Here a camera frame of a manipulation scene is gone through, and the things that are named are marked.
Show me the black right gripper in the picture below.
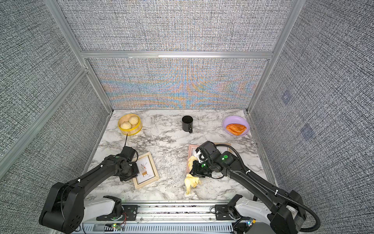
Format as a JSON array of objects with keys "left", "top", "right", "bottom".
[{"left": 188, "top": 160, "right": 215, "bottom": 178}]

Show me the yellow microfibre cloth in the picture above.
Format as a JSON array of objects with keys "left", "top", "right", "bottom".
[{"left": 184, "top": 156, "right": 201, "bottom": 195}]

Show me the light wood picture frame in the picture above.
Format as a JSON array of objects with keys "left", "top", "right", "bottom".
[{"left": 133, "top": 152, "right": 160, "bottom": 190}]

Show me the pink picture frame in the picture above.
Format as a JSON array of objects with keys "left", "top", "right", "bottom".
[{"left": 186, "top": 144, "right": 199, "bottom": 173}]

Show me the wooden picture frame deer print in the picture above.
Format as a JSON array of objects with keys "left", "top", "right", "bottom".
[{"left": 214, "top": 142, "right": 233, "bottom": 154}]

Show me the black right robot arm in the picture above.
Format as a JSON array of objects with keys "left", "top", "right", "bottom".
[{"left": 190, "top": 141, "right": 321, "bottom": 234}]

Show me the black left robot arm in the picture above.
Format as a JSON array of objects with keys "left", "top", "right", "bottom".
[{"left": 39, "top": 146, "right": 139, "bottom": 234}]

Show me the left steamed bun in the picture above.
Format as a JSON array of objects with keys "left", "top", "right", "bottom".
[{"left": 120, "top": 121, "right": 132, "bottom": 130}]

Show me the steamed bun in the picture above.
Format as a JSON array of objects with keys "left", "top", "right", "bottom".
[
  {"left": 128, "top": 116, "right": 139, "bottom": 126},
  {"left": 120, "top": 121, "right": 132, "bottom": 130}
]

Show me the yellow bamboo steamer basket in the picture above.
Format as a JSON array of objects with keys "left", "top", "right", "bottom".
[{"left": 117, "top": 114, "right": 143, "bottom": 136}]

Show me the right steamed bun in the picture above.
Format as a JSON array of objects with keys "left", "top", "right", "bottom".
[{"left": 128, "top": 116, "right": 139, "bottom": 126}]

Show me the black mug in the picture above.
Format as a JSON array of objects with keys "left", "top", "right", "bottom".
[{"left": 182, "top": 116, "right": 193, "bottom": 134}]

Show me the orange food in bowl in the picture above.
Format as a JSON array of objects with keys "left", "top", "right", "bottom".
[{"left": 226, "top": 123, "right": 247, "bottom": 136}]

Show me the purple bowl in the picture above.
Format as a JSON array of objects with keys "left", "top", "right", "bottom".
[{"left": 223, "top": 116, "right": 250, "bottom": 136}]

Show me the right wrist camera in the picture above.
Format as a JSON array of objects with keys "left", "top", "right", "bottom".
[{"left": 193, "top": 141, "right": 217, "bottom": 161}]

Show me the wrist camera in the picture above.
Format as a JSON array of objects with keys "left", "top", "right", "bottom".
[
  {"left": 193, "top": 141, "right": 217, "bottom": 161},
  {"left": 119, "top": 146, "right": 138, "bottom": 162}
]

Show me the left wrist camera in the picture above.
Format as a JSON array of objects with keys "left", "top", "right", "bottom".
[{"left": 119, "top": 146, "right": 138, "bottom": 162}]

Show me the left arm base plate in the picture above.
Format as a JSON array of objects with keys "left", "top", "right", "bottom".
[{"left": 96, "top": 204, "right": 138, "bottom": 221}]

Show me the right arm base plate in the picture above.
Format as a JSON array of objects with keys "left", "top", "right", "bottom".
[{"left": 214, "top": 204, "right": 234, "bottom": 221}]

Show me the aluminium front rail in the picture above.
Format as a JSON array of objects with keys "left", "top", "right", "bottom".
[{"left": 52, "top": 200, "right": 302, "bottom": 234}]

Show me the black corrugated cable conduit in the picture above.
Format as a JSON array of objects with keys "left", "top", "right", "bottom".
[{"left": 214, "top": 143, "right": 321, "bottom": 233}]

